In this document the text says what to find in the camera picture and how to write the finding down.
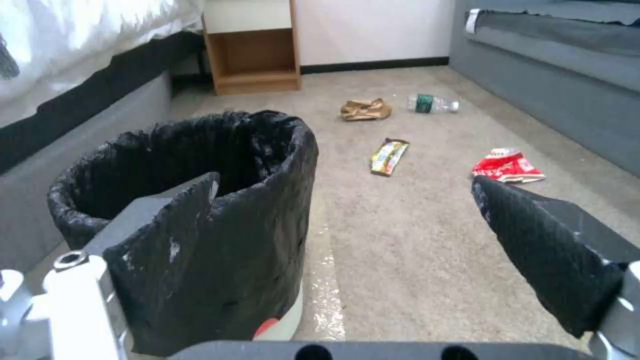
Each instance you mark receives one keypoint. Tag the trash bin with black bag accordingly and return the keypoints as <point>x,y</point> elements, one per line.
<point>150,157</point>

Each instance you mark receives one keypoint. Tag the yellow and brown snack wrapper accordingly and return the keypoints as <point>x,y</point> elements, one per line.
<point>389,157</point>

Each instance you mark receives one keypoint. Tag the grey bed base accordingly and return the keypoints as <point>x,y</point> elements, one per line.
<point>30,187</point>

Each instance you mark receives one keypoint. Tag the black bed skirt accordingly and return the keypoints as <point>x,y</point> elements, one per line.
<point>100,93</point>

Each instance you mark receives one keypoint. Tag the white duvet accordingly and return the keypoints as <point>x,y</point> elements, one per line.
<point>75,33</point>

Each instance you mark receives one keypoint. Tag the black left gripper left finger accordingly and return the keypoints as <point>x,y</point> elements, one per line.
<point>165,270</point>

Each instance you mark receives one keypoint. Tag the crumpled red and white wrapper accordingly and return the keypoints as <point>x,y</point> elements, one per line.
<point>505,167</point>

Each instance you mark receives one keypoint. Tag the clear bottle with green label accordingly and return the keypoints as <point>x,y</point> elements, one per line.
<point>430,103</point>

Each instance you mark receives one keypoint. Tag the crumpled brown paper bag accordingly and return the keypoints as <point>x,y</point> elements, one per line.
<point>365,109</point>

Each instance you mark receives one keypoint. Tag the grey sofa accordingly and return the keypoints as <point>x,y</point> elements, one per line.
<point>550,90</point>

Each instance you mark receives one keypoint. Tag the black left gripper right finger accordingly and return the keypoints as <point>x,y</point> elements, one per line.
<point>550,255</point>

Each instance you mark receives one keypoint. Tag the wooden nightstand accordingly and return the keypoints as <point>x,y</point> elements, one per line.
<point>255,56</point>

